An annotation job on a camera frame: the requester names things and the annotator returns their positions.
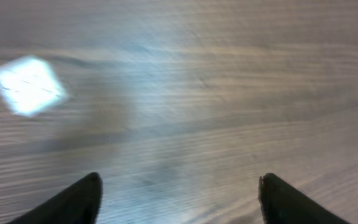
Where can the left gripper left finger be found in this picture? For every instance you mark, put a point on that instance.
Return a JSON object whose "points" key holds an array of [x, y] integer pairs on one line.
{"points": [[77, 204]]}

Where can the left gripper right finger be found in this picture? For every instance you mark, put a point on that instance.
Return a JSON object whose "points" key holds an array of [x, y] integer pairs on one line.
{"points": [[281, 203]]}

